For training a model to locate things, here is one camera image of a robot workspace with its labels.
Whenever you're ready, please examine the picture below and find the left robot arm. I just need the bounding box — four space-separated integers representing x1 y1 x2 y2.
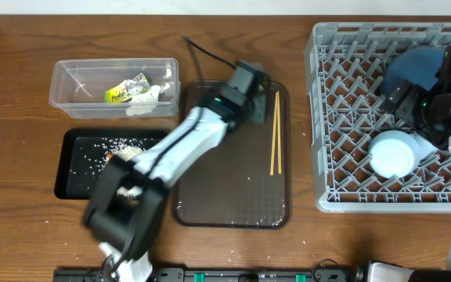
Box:
83 60 270 281

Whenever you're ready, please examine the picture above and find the pile of white rice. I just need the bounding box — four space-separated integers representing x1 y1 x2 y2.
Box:
105 146 144 200

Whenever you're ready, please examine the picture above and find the blue plate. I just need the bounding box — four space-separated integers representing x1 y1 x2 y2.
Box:
380 47 444 96

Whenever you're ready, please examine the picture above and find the light blue small bowl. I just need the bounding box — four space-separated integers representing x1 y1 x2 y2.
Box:
368 130 420 179

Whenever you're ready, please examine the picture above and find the clear plastic bin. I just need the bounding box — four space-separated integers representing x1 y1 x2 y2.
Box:
49 58 180 118

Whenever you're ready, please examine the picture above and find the light blue cup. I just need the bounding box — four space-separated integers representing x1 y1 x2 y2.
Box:
413 132 438 160

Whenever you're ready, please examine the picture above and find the white tissue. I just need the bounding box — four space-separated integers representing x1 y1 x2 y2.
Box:
126 84 170 116

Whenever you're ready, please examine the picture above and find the yellow snack packet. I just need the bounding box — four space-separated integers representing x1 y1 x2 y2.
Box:
104 81 130 103

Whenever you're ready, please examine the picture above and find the foil wrapper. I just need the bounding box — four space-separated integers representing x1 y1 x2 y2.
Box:
122 73 150 97

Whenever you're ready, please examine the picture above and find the wooden chopstick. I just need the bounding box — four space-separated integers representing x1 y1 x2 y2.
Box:
276 91 282 175
269 92 279 175

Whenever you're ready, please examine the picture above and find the black rectangular tray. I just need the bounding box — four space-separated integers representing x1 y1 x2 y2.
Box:
54 128 167 200

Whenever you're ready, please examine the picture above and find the brown serving tray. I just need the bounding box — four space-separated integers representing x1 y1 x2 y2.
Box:
171 81 291 230

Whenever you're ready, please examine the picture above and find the grey dishwasher rack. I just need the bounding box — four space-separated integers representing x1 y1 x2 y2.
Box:
304 22 451 213

